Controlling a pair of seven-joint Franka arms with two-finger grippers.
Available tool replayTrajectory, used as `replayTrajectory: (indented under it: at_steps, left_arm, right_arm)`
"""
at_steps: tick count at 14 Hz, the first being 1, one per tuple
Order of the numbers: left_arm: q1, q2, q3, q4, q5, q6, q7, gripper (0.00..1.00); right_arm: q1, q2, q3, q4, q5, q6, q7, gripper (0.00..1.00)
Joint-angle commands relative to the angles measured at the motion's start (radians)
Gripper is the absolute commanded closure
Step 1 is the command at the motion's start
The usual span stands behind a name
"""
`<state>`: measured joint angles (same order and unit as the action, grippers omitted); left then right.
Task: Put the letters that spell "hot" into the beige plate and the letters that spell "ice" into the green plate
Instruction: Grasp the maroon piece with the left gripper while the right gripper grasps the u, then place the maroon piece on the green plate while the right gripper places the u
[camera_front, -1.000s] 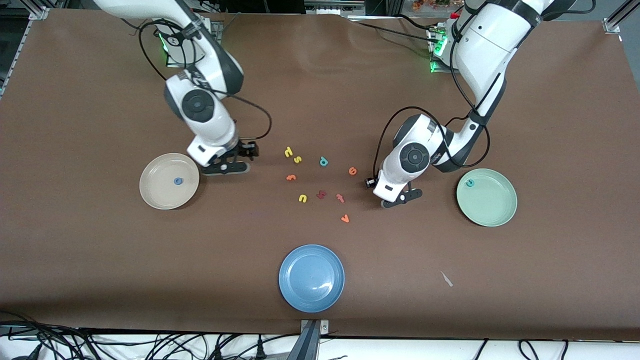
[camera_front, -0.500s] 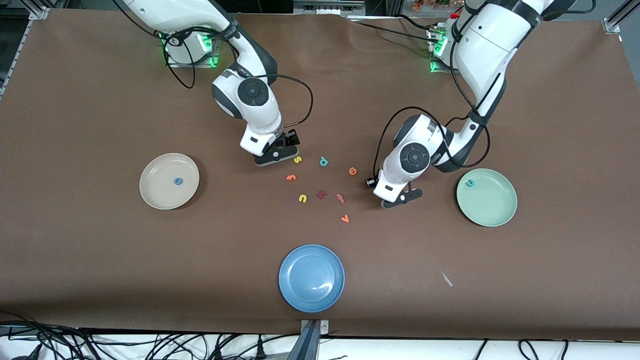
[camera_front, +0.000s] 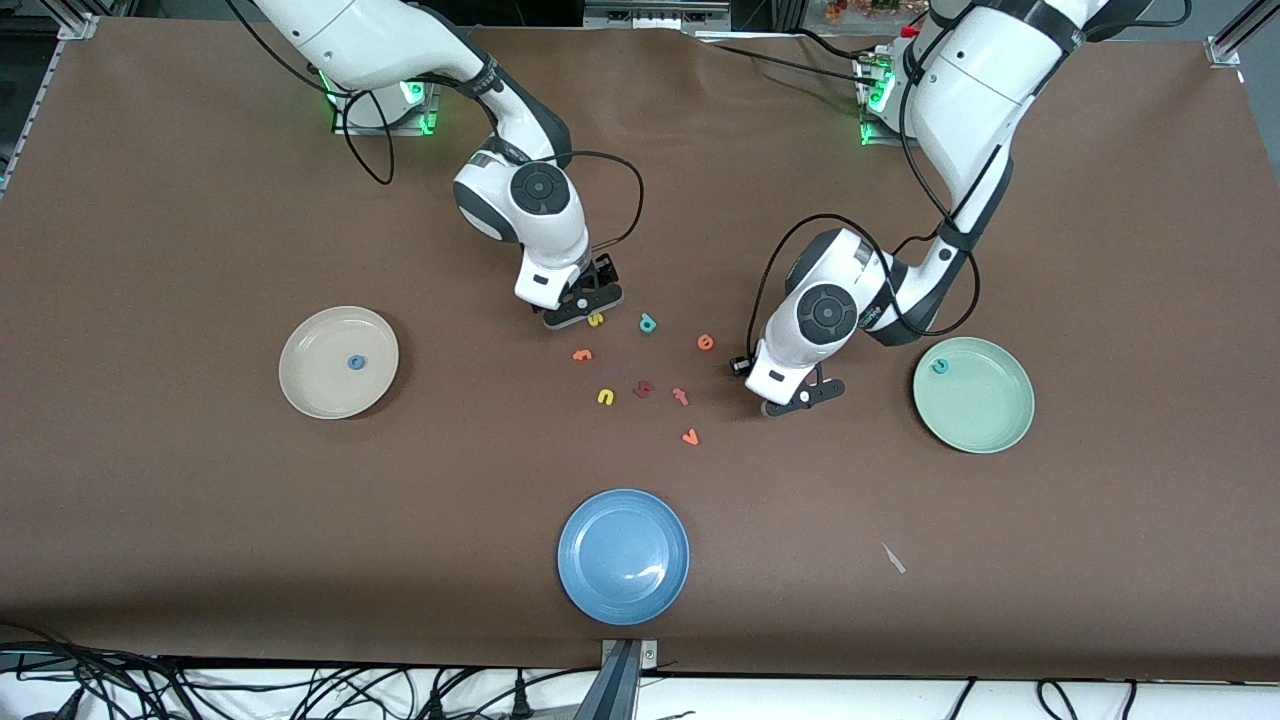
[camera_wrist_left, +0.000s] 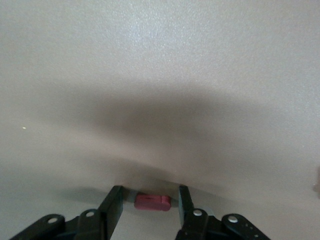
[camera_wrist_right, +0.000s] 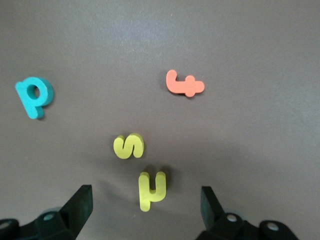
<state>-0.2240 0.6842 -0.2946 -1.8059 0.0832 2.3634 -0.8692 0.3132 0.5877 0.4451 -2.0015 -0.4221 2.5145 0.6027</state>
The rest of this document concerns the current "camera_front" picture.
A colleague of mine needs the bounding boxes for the grey metal camera mount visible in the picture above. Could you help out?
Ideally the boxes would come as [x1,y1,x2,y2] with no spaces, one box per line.
[575,638,661,720]

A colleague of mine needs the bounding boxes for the beige brown plate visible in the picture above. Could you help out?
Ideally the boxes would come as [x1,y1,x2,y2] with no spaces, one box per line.
[278,305,401,421]

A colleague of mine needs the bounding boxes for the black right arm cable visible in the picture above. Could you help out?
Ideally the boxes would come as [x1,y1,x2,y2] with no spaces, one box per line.
[343,90,644,251]

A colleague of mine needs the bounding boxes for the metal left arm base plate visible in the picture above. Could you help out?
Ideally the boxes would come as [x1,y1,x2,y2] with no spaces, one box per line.
[856,48,906,148]

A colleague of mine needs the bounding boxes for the aluminium frame rail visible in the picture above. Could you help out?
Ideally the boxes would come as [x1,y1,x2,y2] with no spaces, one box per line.
[40,0,141,43]
[0,40,63,196]
[1205,0,1280,69]

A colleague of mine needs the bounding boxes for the blue plate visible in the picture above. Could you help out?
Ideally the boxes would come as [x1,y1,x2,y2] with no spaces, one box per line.
[556,488,691,627]

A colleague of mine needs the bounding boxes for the green plate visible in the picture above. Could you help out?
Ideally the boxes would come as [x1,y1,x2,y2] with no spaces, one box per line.
[911,336,1036,455]

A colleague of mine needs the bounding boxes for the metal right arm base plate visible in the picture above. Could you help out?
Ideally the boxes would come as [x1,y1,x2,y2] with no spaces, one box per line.
[332,60,442,137]

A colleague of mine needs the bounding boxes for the black base cable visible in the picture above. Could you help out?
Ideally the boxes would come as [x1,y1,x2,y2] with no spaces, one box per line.
[700,38,889,91]

